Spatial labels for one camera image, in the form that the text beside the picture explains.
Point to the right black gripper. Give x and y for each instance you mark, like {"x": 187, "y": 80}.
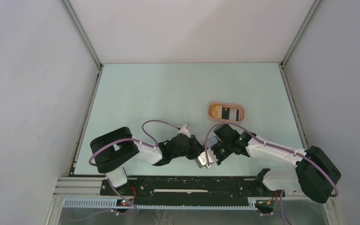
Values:
{"x": 213, "y": 148}

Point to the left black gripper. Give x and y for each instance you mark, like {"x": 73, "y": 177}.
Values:
{"x": 196, "y": 148}

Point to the grey card holder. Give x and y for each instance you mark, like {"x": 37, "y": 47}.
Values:
{"x": 210, "y": 143}

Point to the pink oval tray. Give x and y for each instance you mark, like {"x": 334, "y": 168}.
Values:
{"x": 228, "y": 105}

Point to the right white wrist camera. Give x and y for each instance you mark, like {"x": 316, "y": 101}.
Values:
{"x": 206, "y": 159}

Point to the right corner frame post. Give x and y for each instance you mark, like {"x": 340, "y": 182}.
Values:
{"x": 301, "y": 31}

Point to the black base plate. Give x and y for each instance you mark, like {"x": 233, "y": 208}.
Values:
{"x": 197, "y": 199}

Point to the black card in tray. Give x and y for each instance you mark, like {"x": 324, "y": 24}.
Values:
{"x": 225, "y": 113}

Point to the corner frame post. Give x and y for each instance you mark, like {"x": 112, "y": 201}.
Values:
{"x": 301, "y": 31}
{"x": 74, "y": 18}

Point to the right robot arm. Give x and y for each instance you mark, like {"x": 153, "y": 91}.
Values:
{"x": 309, "y": 171}

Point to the left corner frame post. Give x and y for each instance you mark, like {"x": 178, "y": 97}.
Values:
{"x": 74, "y": 18}

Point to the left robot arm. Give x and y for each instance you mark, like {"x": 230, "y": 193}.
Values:
{"x": 112, "y": 150}

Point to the aluminium frame rail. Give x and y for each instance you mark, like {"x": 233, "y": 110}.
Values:
{"x": 144, "y": 186}

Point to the lilac striped card in tray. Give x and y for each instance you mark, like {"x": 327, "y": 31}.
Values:
{"x": 234, "y": 114}

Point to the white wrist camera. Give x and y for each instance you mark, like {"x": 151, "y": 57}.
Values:
{"x": 184, "y": 130}
{"x": 206, "y": 159}

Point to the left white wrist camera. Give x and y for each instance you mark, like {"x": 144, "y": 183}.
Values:
{"x": 184, "y": 130}

